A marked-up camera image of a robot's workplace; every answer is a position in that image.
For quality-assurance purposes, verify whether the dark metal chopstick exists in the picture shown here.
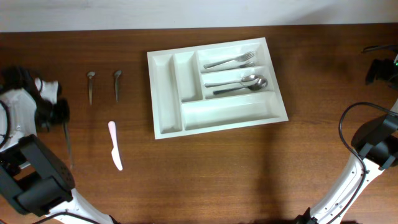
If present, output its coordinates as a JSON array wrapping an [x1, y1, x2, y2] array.
[[63, 122, 74, 169]]

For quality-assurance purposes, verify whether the large steel spoon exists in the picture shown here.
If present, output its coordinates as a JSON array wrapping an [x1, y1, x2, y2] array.
[[213, 78, 268, 95], [204, 75, 259, 88]]

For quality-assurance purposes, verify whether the steel fork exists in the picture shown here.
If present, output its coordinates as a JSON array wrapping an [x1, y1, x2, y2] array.
[[201, 62, 256, 73], [203, 51, 255, 69]]

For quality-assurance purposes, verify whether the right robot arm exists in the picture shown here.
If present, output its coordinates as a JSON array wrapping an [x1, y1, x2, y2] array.
[[294, 102, 397, 224]]

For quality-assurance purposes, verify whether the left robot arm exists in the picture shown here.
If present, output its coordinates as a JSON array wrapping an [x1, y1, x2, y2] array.
[[1, 66, 117, 223]]

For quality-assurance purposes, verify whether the small steel teaspoon left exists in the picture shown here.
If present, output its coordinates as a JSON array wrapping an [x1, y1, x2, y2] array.
[[87, 71, 95, 105]]

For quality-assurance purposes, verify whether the small steel teaspoon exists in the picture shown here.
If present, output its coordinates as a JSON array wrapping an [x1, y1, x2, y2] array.
[[114, 70, 123, 103], [87, 71, 95, 105]]

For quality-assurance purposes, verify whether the pink white plastic knife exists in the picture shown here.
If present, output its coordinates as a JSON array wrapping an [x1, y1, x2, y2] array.
[[108, 121, 123, 171]]

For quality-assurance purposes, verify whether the small steel teaspoon right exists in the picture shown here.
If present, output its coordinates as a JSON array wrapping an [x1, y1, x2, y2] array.
[[114, 70, 123, 103]]

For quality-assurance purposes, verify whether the steel fork in tray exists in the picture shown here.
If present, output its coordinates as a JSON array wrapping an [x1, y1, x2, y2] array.
[[203, 51, 255, 69]]

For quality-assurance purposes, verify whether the white plastic cutlery tray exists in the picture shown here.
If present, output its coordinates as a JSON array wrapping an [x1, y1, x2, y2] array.
[[147, 37, 288, 139]]

